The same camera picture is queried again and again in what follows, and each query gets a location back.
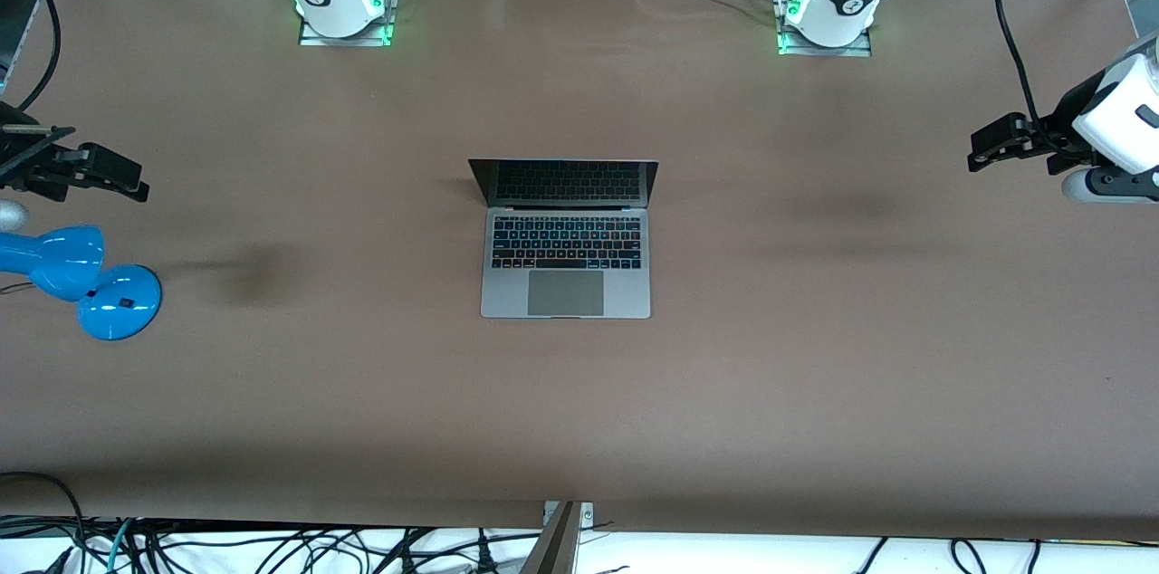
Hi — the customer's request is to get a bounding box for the grey laptop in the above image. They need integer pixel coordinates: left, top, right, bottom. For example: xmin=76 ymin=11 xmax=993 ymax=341
xmin=467 ymin=158 xmax=660 ymax=320

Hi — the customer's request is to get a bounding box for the blue desk lamp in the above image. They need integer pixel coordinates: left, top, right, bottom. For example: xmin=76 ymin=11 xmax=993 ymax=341
xmin=0 ymin=225 xmax=164 ymax=342

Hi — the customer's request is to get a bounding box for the brown table cover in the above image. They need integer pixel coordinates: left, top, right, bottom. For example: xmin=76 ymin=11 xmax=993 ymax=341
xmin=0 ymin=0 xmax=1159 ymax=544

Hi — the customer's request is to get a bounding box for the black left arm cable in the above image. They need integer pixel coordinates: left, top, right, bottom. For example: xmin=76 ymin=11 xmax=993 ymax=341
xmin=993 ymin=0 xmax=1051 ymax=140

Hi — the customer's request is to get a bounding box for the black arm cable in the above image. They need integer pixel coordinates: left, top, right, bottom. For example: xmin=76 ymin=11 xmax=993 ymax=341
xmin=993 ymin=0 xmax=1051 ymax=140
xmin=16 ymin=0 xmax=62 ymax=113

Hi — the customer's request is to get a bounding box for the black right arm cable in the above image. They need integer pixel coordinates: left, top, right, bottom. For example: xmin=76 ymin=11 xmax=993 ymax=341
xmin=16 ymin=0 xmax=62 ymax=113

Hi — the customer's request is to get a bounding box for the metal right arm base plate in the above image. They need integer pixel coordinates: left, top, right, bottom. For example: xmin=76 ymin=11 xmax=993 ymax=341
xmin=298 ymin=0 xmax=397 ymax=48

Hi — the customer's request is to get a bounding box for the black looped floor cable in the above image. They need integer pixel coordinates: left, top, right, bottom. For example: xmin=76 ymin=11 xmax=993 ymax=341
xmin=0 ymin=471 xmax=89 ymax=574

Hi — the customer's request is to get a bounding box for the teal cable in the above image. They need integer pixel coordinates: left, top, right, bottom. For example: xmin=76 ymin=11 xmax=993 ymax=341
xmin=104 ymin=518 xmax=139 ymax=574

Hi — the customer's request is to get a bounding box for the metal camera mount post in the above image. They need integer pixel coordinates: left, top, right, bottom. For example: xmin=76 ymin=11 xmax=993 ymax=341
xmin=521 ymin=500 xmax=596 ymax=574

